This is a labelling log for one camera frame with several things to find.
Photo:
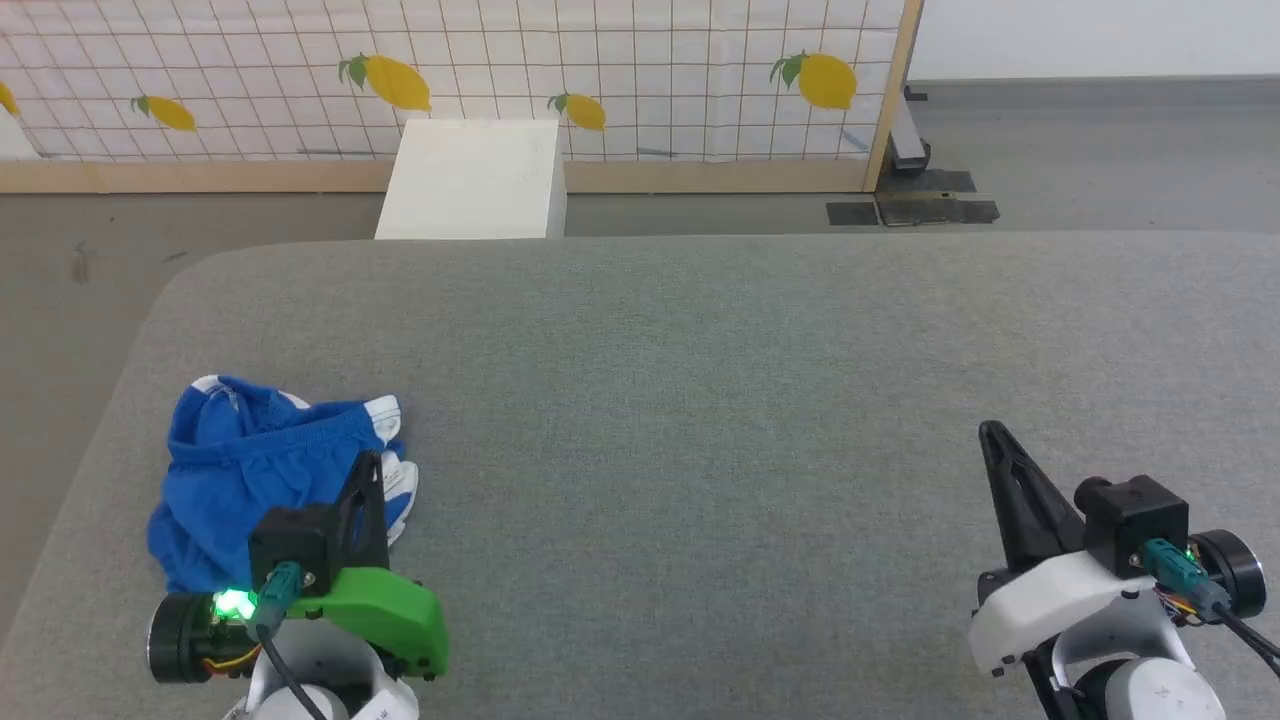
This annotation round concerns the blue shorts with white trim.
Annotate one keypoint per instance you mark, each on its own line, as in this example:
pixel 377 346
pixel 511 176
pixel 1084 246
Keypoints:
pixel 240 450

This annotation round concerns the lemon print partition screen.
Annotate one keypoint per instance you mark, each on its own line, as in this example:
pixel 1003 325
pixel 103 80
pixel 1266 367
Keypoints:
pixel 650 60

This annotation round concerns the grey fabric sofa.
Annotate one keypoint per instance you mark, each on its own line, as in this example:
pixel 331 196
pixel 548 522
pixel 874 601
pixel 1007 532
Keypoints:
pixel 700 420

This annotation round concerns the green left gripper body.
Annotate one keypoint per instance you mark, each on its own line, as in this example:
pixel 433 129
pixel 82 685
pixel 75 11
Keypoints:
pixel 395 615

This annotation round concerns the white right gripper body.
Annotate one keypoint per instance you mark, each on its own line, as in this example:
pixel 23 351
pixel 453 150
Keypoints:
pixel 1060 605

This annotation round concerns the black floor tape patch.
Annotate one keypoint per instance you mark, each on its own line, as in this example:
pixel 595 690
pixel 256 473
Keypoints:
pixel 852 213

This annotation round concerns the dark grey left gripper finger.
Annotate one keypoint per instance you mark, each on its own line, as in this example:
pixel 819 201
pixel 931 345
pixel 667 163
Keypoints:
pixel 352 520
pixel 377 520

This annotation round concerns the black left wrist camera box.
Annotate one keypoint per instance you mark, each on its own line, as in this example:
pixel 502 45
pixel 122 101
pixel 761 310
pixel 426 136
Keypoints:
pixel 290 540

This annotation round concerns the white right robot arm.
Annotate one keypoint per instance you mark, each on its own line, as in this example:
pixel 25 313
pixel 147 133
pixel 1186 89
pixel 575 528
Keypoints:
pixel 1150 695

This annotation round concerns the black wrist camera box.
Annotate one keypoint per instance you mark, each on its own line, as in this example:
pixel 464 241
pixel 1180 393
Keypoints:
pixel 290 540
pixel 1135 515

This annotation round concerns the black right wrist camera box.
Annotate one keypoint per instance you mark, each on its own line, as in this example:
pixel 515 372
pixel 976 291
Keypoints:
pixel 1135 515

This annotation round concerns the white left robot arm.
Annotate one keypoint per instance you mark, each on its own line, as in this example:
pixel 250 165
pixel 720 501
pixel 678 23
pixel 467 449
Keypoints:
pixel 180 640

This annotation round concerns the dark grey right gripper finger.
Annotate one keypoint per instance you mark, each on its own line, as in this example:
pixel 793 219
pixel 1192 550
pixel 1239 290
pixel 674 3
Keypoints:
pixel 1045 520
pixel 1003 500

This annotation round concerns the white rectangular box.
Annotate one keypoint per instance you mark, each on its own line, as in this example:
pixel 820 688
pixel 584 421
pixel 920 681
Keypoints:
pixel 470 180

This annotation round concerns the black metal partition foot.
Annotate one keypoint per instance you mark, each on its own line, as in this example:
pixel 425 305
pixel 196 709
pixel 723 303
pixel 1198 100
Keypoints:
pixel 930 205

